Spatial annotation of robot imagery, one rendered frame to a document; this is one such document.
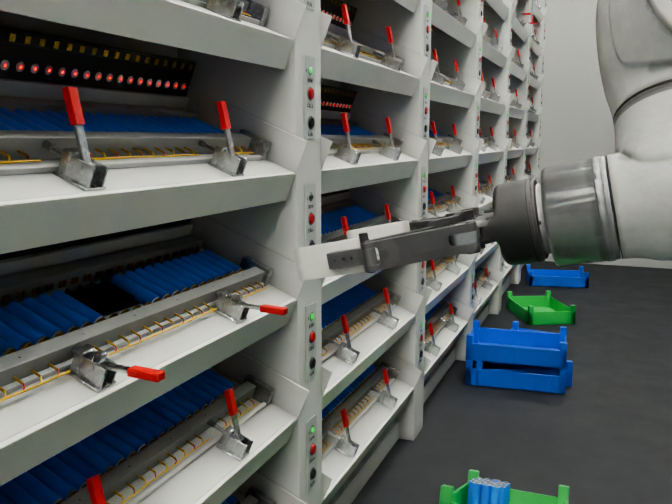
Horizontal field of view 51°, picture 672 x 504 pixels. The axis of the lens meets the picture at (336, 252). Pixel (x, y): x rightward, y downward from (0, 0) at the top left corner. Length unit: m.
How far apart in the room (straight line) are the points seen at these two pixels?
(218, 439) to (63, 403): 0.36
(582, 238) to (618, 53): 0.16
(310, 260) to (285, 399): 0.52
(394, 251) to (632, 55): 0.26
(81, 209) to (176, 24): 0.25
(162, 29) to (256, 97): 0.31
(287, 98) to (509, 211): 0.52
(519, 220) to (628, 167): 0.09
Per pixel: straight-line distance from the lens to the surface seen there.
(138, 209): 0.74
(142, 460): 0.90
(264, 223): 1.07
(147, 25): 0.77
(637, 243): 0.61
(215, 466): 0.96
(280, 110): 1.05
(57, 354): 0.72
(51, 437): 0.68
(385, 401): 1.66
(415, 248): 0.58
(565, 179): 0.61
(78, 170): 0.68
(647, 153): 0.60
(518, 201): 0.62
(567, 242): 0.61
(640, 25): 0.65
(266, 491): 1.20
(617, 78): 0.66
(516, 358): 2.24
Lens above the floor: 0.77
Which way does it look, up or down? 9 degrees down
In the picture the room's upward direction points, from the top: straight up
